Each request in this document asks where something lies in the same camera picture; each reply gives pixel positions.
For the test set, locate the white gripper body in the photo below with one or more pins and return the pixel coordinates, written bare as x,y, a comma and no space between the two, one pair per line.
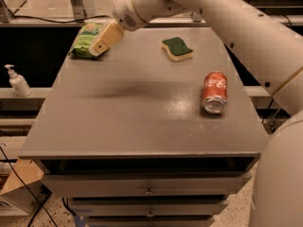
123,9

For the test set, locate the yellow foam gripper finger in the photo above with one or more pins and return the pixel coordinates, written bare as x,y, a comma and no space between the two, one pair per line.
109,35

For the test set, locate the green rice chip bag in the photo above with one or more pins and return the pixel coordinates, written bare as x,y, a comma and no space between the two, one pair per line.
84,40

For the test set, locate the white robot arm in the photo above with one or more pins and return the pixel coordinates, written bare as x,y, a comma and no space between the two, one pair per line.
273,54

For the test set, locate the green and yellow sponge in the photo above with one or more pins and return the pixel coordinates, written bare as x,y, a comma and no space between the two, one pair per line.
177,49

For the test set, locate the white pump dispenser bottle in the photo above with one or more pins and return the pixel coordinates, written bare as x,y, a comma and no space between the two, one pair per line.
18,82

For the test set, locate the grey drawer cabinet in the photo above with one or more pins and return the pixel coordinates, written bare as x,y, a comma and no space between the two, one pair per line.
125,137

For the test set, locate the red Coca-Cola can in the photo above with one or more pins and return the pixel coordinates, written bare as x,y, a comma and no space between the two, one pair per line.
214,97

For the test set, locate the cardboard box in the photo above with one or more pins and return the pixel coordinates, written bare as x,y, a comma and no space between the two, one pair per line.
21,190

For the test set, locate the grey metal bracket left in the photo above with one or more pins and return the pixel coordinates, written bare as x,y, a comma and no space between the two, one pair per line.
83,9

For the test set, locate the grey metal bracket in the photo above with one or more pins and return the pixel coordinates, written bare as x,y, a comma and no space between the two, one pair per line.
83,9
197,18

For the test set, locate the grey metal bracket right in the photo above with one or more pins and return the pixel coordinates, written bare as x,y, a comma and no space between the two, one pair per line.
197,18

